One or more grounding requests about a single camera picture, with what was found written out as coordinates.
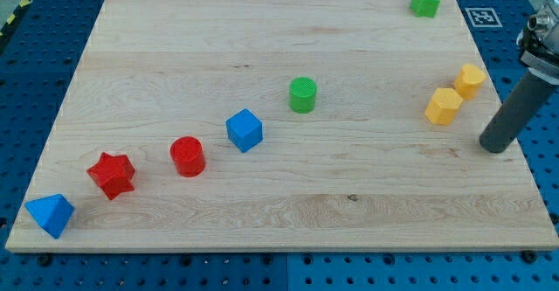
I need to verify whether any blue cube block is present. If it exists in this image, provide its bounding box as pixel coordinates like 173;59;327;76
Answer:
225;108;263;153

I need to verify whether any red cylinder block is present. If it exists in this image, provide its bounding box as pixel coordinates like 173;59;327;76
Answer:
169;136;206;177

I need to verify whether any blue triangle block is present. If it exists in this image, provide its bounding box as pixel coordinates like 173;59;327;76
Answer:
24;194;75;239

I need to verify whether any red star block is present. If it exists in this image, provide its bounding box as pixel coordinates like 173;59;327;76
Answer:
86;152;135;200

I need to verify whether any yellow hexagon block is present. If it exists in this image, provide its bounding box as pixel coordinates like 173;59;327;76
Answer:
424;87;463;125

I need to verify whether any green star block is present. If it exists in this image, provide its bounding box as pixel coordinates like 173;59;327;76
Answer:
410;0;440;18

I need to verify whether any white fiducial marker tag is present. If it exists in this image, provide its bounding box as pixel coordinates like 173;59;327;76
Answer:
466;7;502;28

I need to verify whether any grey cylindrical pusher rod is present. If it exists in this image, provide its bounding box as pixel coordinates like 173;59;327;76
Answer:
479;68;558;153

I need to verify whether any light wooden board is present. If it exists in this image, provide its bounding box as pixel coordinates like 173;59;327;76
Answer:
6;0;558;253

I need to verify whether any green cylinder block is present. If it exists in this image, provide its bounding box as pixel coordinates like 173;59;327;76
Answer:
289;77;318;114

